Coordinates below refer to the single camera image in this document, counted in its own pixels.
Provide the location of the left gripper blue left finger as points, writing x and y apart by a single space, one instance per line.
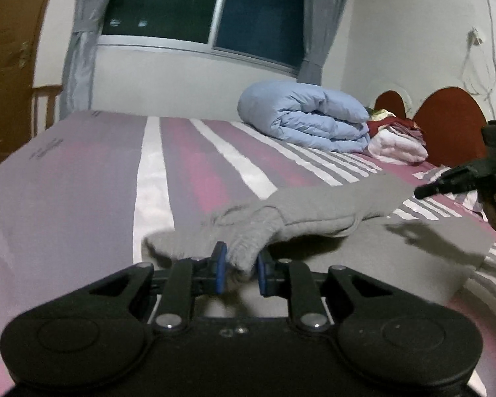
218 268

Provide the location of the grey curtain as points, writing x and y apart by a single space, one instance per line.
79 63
321 23

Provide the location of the wooden chair by curtain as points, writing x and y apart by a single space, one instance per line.
44 101

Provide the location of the aluminium framed window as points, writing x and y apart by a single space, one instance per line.
264 32

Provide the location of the right grey curtain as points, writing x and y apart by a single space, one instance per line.
321 23

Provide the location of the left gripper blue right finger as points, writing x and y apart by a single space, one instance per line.
266 275

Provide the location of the red round headboard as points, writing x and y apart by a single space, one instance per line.
451 120

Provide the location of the pink striped bed sheet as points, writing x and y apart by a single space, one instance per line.
77 200

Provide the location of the left grey curtain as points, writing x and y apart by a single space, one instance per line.
79 63

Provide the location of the brown wooden door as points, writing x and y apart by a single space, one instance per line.
20 28

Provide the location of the folded light blue duvet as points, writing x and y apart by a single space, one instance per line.
306 115

